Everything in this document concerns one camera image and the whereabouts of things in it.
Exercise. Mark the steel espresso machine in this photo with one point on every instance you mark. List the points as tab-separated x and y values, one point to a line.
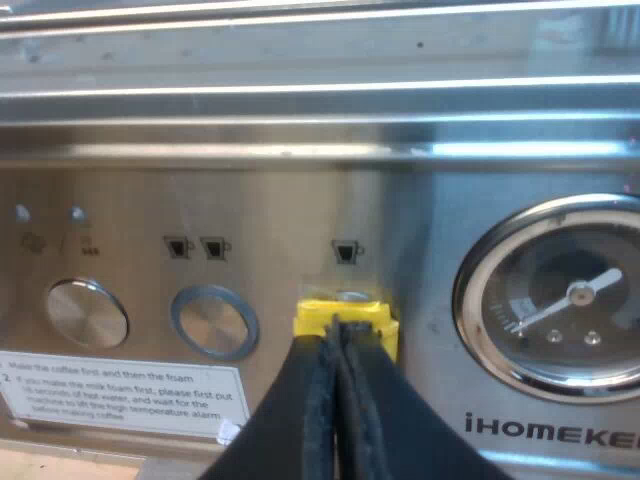
320	190

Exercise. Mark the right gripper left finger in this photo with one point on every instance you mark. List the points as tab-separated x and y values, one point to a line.
295	400

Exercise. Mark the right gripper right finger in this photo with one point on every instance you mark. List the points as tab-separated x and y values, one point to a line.
395	415

